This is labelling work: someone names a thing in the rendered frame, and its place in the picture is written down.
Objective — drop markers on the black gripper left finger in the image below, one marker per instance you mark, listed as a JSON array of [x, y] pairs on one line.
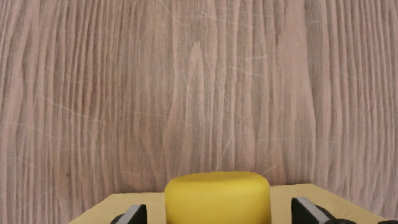
[[136, 214]]

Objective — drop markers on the wooden door panel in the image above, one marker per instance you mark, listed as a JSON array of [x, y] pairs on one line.
[[116, 204]]

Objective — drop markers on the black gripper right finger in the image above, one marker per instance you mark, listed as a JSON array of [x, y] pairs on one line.
[[303, 211]]

